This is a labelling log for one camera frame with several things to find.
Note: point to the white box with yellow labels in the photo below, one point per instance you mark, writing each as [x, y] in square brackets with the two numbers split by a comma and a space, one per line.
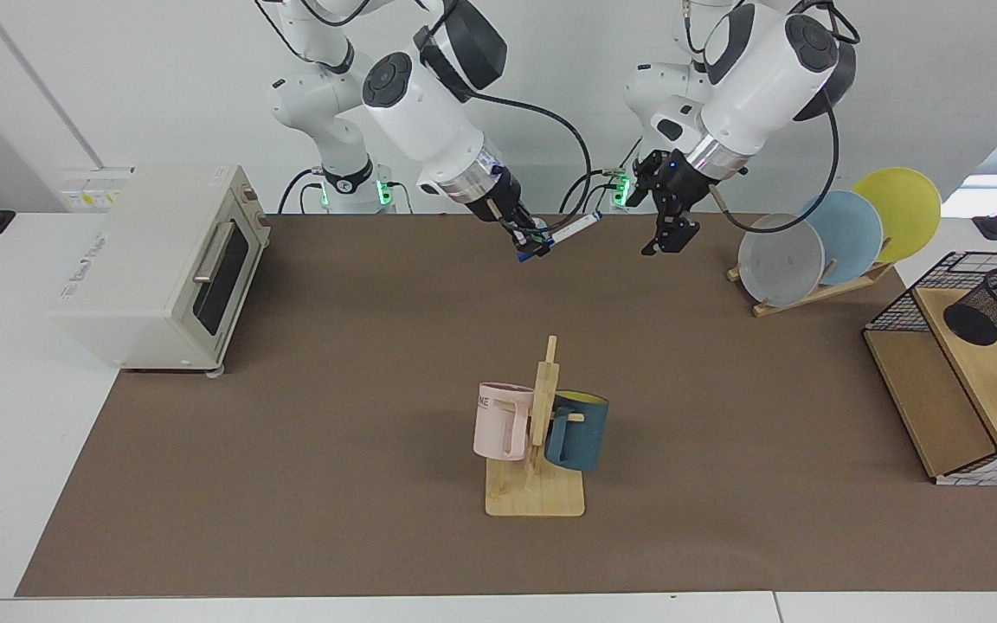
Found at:
[87, 195]

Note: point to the pale toaster oven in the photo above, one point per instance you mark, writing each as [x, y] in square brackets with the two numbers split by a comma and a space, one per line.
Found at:
[135, 285]

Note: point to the grey plate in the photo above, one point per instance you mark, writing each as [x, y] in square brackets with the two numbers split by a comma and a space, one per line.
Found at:
[780, 264]

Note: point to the light blue plate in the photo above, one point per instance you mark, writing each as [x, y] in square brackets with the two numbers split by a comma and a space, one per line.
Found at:
[853, 234]

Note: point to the teal cup with yellow inside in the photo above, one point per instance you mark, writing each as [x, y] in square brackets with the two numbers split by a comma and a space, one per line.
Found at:
[585, 437]

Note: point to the brown table cloth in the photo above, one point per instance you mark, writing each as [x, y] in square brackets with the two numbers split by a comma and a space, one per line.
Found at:
[334, 476]

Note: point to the yellow plate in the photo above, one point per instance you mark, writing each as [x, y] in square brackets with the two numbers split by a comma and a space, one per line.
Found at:
[905, 208]

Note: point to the wooden plate rack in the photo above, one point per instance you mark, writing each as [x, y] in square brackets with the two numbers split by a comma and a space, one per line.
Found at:
[810, 297]

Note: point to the pink cup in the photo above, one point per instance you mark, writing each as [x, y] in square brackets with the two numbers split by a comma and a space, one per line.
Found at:
[494, 428]

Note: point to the blue and white marker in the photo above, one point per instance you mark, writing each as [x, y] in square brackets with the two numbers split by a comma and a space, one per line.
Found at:
[575, 228]

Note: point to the wooden cup stand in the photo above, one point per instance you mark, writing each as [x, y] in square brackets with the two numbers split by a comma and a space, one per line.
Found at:
[533, 497]

